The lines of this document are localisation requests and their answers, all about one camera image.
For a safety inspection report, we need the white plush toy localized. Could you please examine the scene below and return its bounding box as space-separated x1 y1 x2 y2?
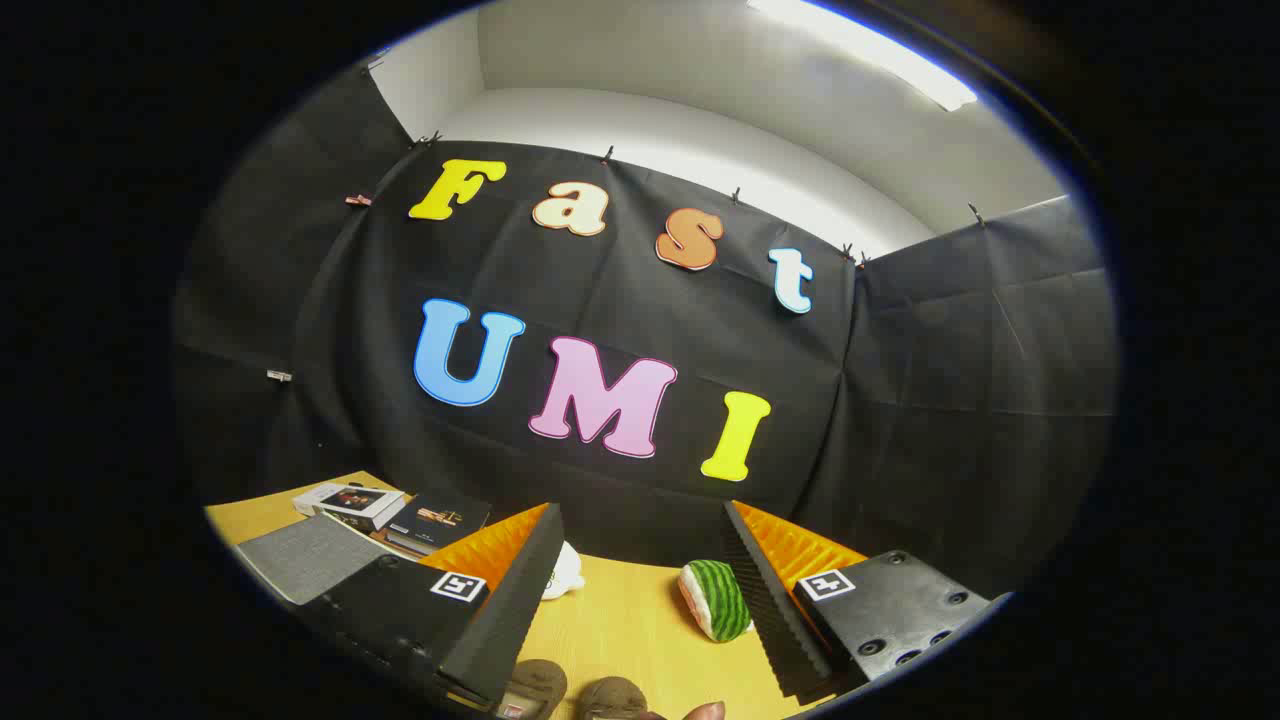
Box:
542 540 587 602

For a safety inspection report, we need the brown fuzzy shoe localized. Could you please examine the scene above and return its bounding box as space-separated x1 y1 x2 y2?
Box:
497 659 569 720
576 677 650 720

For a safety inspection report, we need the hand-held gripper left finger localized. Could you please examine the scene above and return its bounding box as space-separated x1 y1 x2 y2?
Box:
300 502 566 713

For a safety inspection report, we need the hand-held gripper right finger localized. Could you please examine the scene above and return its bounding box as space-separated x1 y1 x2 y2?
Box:
722 500 1001 701

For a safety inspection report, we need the white boxed book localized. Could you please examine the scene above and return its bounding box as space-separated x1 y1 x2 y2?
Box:
292 483 407 532

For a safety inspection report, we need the brown cover book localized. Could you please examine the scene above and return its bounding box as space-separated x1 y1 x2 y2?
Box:
370 528 429 561

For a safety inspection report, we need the grey fabric storage box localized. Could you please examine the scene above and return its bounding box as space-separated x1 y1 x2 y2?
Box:
237 512 401 607

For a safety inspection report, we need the watermelon slice plush toy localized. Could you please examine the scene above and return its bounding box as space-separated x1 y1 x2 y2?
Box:
678 559 754 644

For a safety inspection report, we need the dark hardcover book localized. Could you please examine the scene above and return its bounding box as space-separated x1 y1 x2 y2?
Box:
385 492 492 557

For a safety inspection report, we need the black backdrop cloth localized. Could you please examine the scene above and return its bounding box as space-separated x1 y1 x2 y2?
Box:
172 60 1119 601

